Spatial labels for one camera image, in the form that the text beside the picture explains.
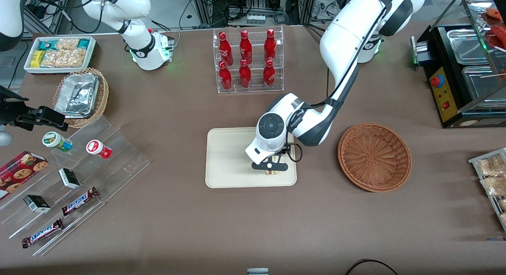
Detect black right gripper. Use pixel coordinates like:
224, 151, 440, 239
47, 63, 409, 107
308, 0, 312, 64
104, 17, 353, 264
0, 85, 69, 132

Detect beige rectangular tray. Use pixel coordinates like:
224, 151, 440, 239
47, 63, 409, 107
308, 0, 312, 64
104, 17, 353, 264
205, 126, 297, 188

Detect aluminium foil tray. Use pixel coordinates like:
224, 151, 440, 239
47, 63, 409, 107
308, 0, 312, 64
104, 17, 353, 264
54, 73, 100, 118

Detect light wicker basket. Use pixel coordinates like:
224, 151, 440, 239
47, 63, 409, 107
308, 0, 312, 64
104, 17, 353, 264
53, 68, 109, 129

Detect round brown wicker basket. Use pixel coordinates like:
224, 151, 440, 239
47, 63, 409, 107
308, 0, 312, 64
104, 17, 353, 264
337, 122, 412, 193

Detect green lid yogurt cup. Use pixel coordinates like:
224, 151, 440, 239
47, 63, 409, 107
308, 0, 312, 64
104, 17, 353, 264
42, 131, 73, 152

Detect white plastic snack bin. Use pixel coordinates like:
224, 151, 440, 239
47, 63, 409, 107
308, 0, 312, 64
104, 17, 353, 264
24, 36, 97, 75

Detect red cookie box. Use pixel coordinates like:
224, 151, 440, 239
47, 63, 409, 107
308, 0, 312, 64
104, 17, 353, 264
0, 151, 49, 200

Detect large clear cracker bag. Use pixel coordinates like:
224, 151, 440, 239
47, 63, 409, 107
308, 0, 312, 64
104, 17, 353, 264
40, 49, 87, 68

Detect clear acrylic bottle rack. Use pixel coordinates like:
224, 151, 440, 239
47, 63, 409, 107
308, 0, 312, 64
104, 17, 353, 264
213, 25, 284, 94

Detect small clear cracker bag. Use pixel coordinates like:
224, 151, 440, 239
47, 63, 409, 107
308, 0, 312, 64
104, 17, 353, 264
55, 38, 80, 51

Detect small black carton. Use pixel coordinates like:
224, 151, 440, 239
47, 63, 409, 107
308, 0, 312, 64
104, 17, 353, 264
59, 168, 81, 189
23, 195, 51, 213

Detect red lid yogurt cup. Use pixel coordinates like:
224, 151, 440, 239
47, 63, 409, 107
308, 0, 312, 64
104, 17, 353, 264
86, 140, 112, 159

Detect red cola bottle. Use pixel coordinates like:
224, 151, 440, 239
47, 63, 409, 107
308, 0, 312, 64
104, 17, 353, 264
218, 31, 234, 66
239, 30, 253, 66
263, 59, 276, 88
238, 59, 252, 89
264, 28, 277, 64
219, 61, 233, 91

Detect brown table cloth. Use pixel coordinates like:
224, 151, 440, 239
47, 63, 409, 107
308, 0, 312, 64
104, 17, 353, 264
0, 22, 506, 275

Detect snickers chocolate bar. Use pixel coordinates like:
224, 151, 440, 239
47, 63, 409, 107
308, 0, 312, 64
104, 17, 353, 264
61, 187, 99, 216
22, 218, 64, 248

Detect clear acrylic stepped stand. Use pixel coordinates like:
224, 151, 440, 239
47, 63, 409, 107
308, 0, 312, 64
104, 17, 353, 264
0, 115, 151, 256

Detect black food warmer machine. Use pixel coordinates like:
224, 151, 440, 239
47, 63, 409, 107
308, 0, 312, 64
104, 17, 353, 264
410, 0, 506, 129

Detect steel warmer pan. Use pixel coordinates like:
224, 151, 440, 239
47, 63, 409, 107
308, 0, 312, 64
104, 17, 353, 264
446, 28, 491, 66
462, 65, 506, 109

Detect red orange food pieces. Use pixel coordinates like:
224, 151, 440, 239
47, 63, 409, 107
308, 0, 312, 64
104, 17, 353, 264
485, 7, 506, 50

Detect black floor cable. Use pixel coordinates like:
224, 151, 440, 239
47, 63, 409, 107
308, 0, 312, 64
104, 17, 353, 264
345, 259, 400, 275

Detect grey wire rack tray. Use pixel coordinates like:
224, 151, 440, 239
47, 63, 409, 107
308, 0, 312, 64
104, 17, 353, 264
468, 148, 506, 232

